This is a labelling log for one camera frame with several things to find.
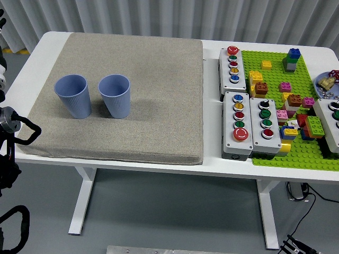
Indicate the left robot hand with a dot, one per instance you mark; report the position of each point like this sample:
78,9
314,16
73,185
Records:
1,79

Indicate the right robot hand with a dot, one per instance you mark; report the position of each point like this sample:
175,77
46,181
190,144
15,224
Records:
295,247

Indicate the blue ribbed plastic cup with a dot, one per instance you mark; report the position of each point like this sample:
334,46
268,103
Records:
75,100
116,100

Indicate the white table leg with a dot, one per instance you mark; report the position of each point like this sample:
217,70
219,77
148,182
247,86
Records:
267,211
82,201

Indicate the grey power strip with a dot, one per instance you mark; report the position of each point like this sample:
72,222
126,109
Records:
295,191

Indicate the yellow and grey toy brick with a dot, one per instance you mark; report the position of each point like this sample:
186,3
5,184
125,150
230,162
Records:
286,148

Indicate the multicolour toy brick stack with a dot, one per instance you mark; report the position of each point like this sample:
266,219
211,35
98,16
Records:
307,135

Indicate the blue and yellow toy brick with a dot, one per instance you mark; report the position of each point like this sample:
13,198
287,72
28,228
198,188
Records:
288,132

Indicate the large green toy brick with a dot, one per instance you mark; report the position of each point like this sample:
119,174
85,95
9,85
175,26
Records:
315,126

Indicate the small white paper tag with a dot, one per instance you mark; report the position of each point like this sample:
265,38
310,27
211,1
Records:
293,123

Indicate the red toy brick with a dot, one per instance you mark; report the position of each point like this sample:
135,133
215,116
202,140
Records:
302,120

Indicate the grey push-button control box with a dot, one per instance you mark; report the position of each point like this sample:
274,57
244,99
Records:
328,124

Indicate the pink toy brick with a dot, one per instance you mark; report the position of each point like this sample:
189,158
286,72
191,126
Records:
308,102
285,87
281,115

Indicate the cream toy brick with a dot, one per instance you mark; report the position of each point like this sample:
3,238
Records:
290,109

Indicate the grey five-button control box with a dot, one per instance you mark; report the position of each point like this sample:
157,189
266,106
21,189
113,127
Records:
229,124
239,82

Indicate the brown toy brick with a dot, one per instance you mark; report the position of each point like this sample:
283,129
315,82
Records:
261,88
294,100

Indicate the grey-brown fabric mat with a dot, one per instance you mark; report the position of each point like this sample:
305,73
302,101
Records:
148,105

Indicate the blue dish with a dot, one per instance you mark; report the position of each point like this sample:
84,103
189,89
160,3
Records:
317,82

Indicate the brass pipe fitting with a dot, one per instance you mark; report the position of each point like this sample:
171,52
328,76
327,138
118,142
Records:
325,82

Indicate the white pleated curtain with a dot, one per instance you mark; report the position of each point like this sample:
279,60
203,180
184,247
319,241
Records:
159,16

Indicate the green studded baseplate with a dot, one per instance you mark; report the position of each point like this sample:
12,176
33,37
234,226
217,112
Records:
275,76

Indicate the yellow toy brick stack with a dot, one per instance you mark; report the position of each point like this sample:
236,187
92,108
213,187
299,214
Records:
255,76

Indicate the red white valve wheel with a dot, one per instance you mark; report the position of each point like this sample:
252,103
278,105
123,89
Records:
334,74

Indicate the small yellow toy brick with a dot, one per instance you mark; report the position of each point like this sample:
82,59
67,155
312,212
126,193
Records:
266,65

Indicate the dark green toy brick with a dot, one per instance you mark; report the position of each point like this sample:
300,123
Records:
288,61

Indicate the grey selector switch control box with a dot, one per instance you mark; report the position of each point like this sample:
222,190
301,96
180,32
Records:
275,137

